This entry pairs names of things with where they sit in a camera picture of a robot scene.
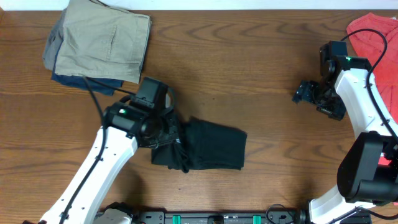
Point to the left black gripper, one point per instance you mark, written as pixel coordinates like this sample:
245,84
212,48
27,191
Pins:
174,134

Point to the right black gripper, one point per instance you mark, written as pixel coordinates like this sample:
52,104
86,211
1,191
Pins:
336,111

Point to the black t-shirt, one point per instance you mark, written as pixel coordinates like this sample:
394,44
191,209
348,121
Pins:
203,145

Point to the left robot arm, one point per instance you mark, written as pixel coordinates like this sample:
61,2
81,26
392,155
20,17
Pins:
126,128

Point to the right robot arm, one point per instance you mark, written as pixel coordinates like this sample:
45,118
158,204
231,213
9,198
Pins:
367,176

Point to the folded navy blue garment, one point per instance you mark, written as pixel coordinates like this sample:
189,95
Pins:
78,82

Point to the folded khaki pants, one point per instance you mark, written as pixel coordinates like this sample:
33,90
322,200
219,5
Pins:
101,41

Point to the folded grey garment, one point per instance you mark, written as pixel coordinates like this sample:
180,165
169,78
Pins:
53,43

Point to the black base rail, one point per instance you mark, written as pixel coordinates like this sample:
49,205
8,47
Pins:
217,217

